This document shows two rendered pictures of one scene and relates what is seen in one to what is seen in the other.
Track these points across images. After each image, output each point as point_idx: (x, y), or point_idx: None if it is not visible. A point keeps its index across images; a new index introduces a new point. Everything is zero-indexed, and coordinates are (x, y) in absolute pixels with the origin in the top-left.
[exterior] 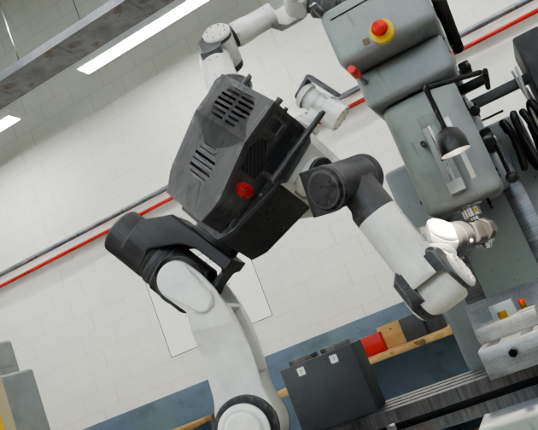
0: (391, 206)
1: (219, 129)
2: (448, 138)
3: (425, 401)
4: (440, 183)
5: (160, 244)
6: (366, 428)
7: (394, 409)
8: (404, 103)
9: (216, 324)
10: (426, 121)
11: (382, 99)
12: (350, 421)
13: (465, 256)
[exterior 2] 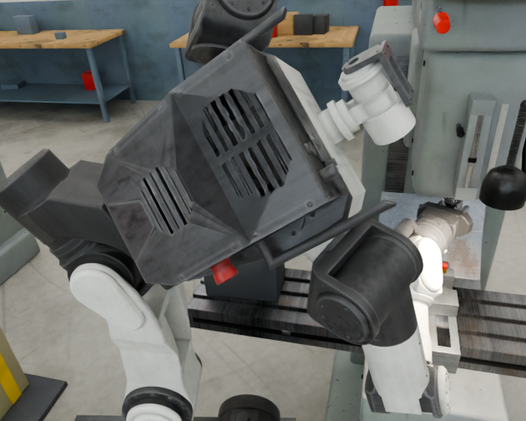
0: (412, 341)
1: (209, 174)
2: (509, 195)
3: (324, 329)
4: (447, 172)
5: (78, 237)
6: (264, 325)
7: (294, 322)
8: (467, 58)
9: (143, 342)
10: (483, 109)
11: (445, 48)
12: (251, 306)
13: (407, 153)
